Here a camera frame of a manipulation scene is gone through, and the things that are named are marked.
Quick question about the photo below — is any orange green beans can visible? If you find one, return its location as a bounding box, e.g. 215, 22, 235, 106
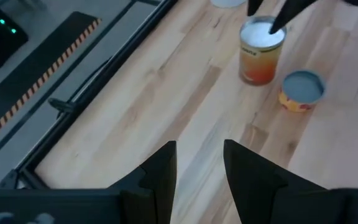
238, 15, 288, 86

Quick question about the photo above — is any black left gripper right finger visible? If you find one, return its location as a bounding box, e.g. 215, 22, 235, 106
224, 139, 326, 224

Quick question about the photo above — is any snake plant in white pot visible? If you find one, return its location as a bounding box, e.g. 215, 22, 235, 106
210, 0, 247, 9

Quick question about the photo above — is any black mat orange striped edge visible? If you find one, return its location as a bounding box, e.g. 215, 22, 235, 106
0, 11, 103, 140

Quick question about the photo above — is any black aluminium table frame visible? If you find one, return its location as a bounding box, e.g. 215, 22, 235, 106
0, 0, 180, 191

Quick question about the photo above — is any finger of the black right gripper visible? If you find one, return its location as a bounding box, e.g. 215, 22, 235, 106
268, 0, 319, 35
247, 0, 264, 17

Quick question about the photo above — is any black cable with clip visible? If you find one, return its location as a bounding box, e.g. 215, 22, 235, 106
47, 55, 114, 121

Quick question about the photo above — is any short yellow pineapple rings can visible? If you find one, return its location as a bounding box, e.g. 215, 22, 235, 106
278, 70, 326, 113

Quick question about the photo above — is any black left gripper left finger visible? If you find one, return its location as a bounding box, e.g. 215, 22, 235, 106
109, 140, 177, 224

